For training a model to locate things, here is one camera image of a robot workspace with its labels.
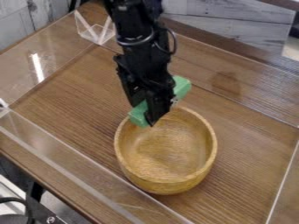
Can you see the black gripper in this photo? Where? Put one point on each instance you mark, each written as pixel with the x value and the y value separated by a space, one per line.
pixel 142 68

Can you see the green rectangular block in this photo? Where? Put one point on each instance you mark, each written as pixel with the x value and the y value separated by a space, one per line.
pixel 182 88

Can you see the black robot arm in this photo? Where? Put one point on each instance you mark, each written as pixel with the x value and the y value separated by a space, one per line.
pixel 136 20

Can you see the brown wooden bowl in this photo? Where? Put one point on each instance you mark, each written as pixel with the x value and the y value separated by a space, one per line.
pixel 167 158

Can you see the clear acrylic tray wall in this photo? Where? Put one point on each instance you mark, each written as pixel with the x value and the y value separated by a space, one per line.
pixel 66 104

